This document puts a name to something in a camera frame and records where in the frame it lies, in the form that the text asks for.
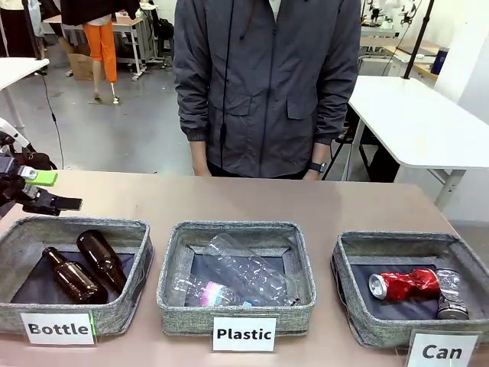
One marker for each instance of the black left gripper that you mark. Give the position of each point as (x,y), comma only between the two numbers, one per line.
(9,191)

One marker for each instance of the brown glass bottle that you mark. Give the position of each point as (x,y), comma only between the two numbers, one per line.
(101,254)
(74,277)

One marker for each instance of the large clear plastic bottle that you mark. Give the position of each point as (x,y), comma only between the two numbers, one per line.
(248,267)

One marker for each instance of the crushed red can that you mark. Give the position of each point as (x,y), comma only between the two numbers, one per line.
(405,284)

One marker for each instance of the crushed silver can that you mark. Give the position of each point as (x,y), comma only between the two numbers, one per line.
(451,294)

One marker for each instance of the person's left forearm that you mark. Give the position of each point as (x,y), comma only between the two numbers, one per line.
(320,153)

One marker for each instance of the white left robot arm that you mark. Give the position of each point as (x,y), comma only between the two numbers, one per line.
(7,130)

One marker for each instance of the person's right forearm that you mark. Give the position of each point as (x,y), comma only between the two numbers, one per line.
(198,153)

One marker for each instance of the grey fabric basket labelled Bottle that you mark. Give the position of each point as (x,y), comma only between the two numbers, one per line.
(130,306)

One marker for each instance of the grey fabric basket labelled Plastic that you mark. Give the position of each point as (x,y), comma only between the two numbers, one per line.
(175,317)

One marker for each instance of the grey fabric basket labelled Can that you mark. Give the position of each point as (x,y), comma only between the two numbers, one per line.
(366,325)

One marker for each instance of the white Can label card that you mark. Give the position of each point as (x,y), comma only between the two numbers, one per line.
(443,349)

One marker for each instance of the person's right hand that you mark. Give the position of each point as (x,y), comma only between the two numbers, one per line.
(201,170)

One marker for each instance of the person's left hand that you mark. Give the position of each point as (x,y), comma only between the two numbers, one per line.
(312,175)

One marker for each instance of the small white table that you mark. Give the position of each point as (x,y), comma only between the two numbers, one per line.
(15,72)

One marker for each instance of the cardboard box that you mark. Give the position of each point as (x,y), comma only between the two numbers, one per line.
(82,63)

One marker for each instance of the white Bottle label card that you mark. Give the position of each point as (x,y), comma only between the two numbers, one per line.
(57,329)

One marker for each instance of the person in orange trousers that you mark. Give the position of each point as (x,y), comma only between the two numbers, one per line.
(101,42)

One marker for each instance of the clear plastic bottle with label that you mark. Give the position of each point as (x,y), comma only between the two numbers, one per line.
(198,292)

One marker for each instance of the person in grey jacket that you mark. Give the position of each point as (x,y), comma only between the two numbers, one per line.
(267,95)

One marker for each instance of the white Plastic label card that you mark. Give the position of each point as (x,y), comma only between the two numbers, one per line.
(244,333)

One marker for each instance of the black wrist watch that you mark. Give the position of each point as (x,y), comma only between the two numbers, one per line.
(318,166)

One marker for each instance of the large white table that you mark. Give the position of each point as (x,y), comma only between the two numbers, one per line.
(416,126)

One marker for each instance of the wooden desk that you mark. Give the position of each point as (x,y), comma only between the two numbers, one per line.
(405,47)

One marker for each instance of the black stand pole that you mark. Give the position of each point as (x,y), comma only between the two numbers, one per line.
(418,38)

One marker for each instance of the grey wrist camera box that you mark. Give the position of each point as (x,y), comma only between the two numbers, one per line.
(7,164)

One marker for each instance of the desk with white frame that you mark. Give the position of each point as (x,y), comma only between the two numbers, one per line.
(137,38)

